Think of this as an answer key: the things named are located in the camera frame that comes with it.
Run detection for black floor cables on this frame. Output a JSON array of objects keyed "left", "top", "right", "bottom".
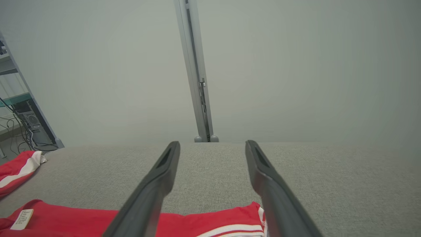
[{"left": 0, "top": 97, "right": 60, "bottom": 156}]

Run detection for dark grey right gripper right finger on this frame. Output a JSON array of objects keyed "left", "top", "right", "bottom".
[{"left": 245, "top": 140, "right": 324, "bottom": 237}]

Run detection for red shorts with white stripe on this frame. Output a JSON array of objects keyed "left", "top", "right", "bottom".
[{"left": 0, "top": 150, "right": 48, "bottom": 198}]

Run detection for teal shelf board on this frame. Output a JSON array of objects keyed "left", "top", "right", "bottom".
[{"left": 0, "top": 92, "right": 32, "bottom": 108}]

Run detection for red jersey with white sleeves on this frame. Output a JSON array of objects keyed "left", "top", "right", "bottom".
[{"left": 0, "top": 199, "right": 268, "bottom": 237}]

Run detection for grey partition post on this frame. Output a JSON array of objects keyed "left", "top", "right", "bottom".
[{"left": 173, "top": 0, "right": 214, "bottom": 143}]

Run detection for black computer tower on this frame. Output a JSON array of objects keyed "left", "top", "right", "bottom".
[{"left": 14, "top": 98, "right": 55, "bottom": 146}]

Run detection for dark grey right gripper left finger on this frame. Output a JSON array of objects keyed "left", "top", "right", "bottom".
[{"left": 102, "top": 141, "right": 181, "bottom": 237}]

